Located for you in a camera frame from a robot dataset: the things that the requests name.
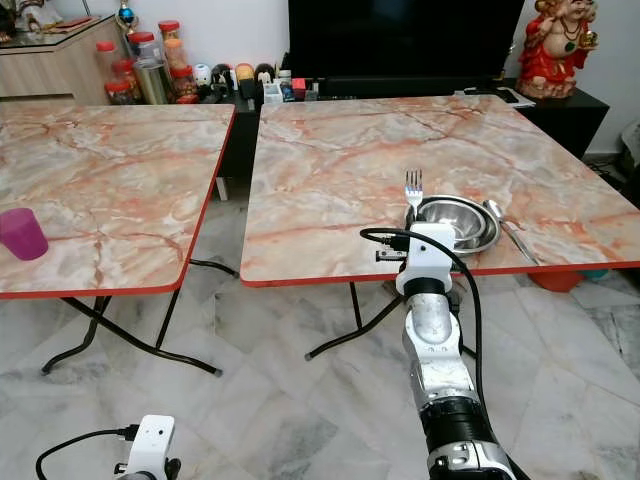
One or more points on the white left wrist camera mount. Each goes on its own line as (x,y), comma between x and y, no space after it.
(150,445)

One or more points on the silver metal fork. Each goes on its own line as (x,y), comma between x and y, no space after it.
(413,187)

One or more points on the small yellow topped figurine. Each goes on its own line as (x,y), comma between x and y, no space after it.
(245,76)

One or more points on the red laughing buddha statue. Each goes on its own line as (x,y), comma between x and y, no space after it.
(555,50)

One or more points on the marble folding table with bowl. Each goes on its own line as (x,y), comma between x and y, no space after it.
(340,180)

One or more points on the small black figurine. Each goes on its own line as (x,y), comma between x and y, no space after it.
(222,78)

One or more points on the small white box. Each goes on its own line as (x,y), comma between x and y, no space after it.
(272,93)

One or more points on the stainless steel bowl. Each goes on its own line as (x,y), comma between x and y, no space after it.
(460,220)

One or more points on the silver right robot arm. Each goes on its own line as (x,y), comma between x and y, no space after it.
(440,360)

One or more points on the silver metal spoon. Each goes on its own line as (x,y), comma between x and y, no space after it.
(494,210)

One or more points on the black flat television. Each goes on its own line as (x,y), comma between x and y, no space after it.
(400,40)

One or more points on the light wooden cabinet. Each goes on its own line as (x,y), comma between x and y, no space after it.
(50,72)

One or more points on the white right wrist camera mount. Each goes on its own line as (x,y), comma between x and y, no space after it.
(428,252)

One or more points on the red plastic stool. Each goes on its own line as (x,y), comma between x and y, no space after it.
(557,281)

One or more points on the blue ball ornament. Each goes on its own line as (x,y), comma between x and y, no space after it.
(126,14)

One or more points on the marble folding table with cup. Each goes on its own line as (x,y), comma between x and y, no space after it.
(110,190)

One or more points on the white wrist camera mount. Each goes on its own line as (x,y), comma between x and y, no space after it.
(428,252)
(150,445)

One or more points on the purple plastic cup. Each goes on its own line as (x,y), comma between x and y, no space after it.
(22,236)

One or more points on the small white figurine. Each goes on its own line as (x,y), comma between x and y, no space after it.
(202,76)

